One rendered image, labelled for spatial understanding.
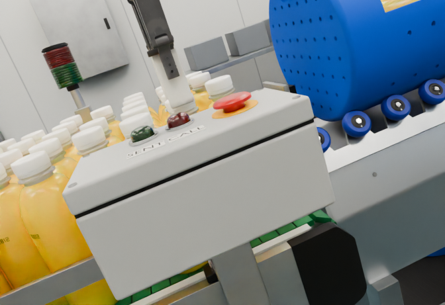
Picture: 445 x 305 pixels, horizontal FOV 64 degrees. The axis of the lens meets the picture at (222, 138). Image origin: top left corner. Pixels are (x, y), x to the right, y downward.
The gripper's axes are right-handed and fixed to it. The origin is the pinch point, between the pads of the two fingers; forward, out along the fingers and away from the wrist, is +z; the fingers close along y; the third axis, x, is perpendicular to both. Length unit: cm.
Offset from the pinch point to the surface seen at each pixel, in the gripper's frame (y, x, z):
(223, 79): 1.9, -7.0, 2.6
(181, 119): -15.5, 1.7, 2.4
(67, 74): 45.7, 19.0, -5.4
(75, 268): -8.1, 18.3, 15.5
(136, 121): -5.5, 6.0, 2.7
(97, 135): -1.4, 11.2, 3.3
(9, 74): 332, 114, -27
